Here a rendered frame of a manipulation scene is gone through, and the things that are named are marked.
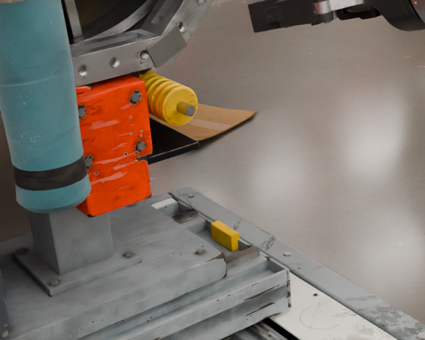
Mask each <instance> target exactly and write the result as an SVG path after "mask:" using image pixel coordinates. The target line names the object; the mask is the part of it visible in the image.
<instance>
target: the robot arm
mask: <svg viewBox="0 0 425 340"><path fill-rule="evenodd" d="M248 9H249V12H250V17H251V21H252V26H253V30H254V32H255V33H256V32H263V31H267V30H274V29H278V28H289V27H290V26H297V25H302V24H311V26H313V25H317V24H321V23H325V24H328V23H330V22H331V21H333V20H334V19H336V18H337V17H338V18H339V19H340V20H349V19H353V18H360V19H362V20H365V19H370V18H377V17H378V16H381V14H382V16H383V17H384V18H385V20H386V21H388V23H390V25H392V26H393V27H395V28H397V29H399V30H402V31H408V32H409V31H415V30H424V29H425V0H264V1H258V2H255V3H251V4H248Z"/></svg>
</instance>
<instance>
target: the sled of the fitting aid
mask: <svg viewBox="0 0 425 340"><path fill-rule="evenodd" d="M157 209H158V210H159V211H161V212H162V213H164V214H165V215H167V216H168V217H170V218H171V219H173V220H174V221H176V222H177V223H179V224H180V225H182V226H183V227H185V228H186V229H188V230H189V231H191V232H192V233H194V234H195V235H197V236H198V237H200V238H201V239H203V240H204V241H206V242H207V243H209V244H210V245H212V246H213V247H215V248H216V249H218V250H220V251H221V252H222V253H224V254H225V261H226V269H227V276H226V277H225V278H223V279H220V280H218V281H215V282H214V283H211V284H209V285H206V286H204V287H201V288H199V289H196V290H194V291H191V292H189V293H187V294H185V295H182V296H179V297H177V298H175V299H173V300H170V301H168V302H165V303H164V304H161V305H158V306H156V307H154V308H151V309H149V310H146V311H144V312H141V313H139V314H137V315H134V316H132V317H129V318H127V319H125V320H122V321H120V322H117V323H115V324H112V325H110V326H108V327H105V328H103V329H101V330H99V331H96V332H93V333H91V334H89V335H87V336H84V337H81V338H79V339H76V340H220V339H222V338H225V337H227V336H229V335H232V334H234V333H236V332H238V331H240V330H242V329H244V328H246V327H249V326H251V325H253V324H255V323H257V322H260V321H261V320H264V319H266V318H268V317H270V316H273V315H275V314H277V313H279V312H282V311H284V310H286V309H288V308H290V307H291V288H290V274H289V269H288V268H287V267H285V266H283V265H282V264H280V263H279V262H277V261H276V260H274V259H272V258H271V257H269V256H267V255H266V254H264V253H263V252H261V251H260V250H259V249H258V248H256V247H254V246H251V245H250V244H248V243H246V242H245V241H244V240H242V239H240V238H239V233H238V232H236V231H234V230H233V229H231V228H230V227H228V226H226V225H225V224H223V223H222V222H220V221H215V222H213V221H211V220H210V219H208V218H206V217H205V216H203V215H201V214H200V213H199V212H198V211H197V210H195V209H193V208H190V207H189V206H187V205H186V204H184V203H183V202H181V201H177V202H174V203H171V204H168V205H165V206H162V207H160V208H157Z"/></svg>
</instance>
